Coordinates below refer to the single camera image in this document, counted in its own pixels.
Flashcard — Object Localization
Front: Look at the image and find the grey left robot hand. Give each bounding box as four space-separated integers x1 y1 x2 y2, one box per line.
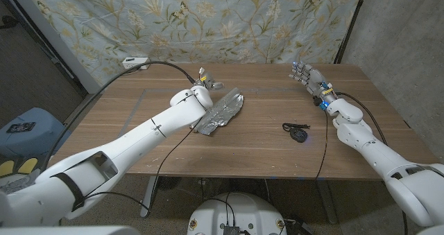
203 73 225 92

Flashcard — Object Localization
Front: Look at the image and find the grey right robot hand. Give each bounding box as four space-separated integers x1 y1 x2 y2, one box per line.
288 61 338 106

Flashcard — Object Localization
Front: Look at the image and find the aluminum foil roll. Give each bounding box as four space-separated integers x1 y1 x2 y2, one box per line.
189 87 245 137

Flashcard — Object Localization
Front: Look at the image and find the floral printed backdrop cloth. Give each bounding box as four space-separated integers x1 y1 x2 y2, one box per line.
20 0 367 90

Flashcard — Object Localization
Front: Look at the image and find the black backdrop stand pole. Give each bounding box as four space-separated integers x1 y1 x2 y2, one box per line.
334 0 368 64

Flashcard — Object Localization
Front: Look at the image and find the white power outlet box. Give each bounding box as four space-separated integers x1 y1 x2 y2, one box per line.
121 56 151 71

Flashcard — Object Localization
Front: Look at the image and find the grey metal table leg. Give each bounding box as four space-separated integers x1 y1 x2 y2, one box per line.
139 175 160 218
315 179 339 225

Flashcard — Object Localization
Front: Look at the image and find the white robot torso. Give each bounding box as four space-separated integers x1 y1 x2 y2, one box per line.
186 192 288 235

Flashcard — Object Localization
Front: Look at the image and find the blue grey plastic bin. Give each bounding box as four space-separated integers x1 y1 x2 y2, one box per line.
0 107 72 158

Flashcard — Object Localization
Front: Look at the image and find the black shoe yellow insole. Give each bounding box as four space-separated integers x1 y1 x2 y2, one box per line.
16 155 48 175
0 157 17 177

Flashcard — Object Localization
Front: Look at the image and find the grey sneaker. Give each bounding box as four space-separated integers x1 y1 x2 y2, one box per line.
0 172 40 195

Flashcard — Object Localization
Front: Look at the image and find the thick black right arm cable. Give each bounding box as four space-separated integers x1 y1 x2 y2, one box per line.
336 92 409 235

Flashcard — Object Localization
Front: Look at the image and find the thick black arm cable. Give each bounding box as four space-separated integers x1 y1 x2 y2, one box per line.
40 60 197 173
336 92 409 235

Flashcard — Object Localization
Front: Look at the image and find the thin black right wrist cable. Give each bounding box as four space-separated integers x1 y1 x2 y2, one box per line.
314 110 329 180

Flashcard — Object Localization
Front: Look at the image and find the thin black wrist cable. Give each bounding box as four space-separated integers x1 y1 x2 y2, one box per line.
83 122 202 219
314 110 329 180

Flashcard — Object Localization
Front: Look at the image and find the black timer with lanyard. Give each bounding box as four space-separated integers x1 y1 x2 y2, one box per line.
282 122 311 143

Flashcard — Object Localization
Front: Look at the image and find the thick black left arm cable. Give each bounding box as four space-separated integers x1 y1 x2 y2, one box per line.
40 60 197 173

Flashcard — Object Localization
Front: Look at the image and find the thin black left wrist cable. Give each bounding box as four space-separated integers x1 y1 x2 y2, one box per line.
83 122 202 219

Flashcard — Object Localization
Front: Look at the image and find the black outlet power cord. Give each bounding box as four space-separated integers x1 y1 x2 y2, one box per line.
116 65 142 79

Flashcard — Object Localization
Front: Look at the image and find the white wall trim post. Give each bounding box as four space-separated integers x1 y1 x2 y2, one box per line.
5 0 105 94

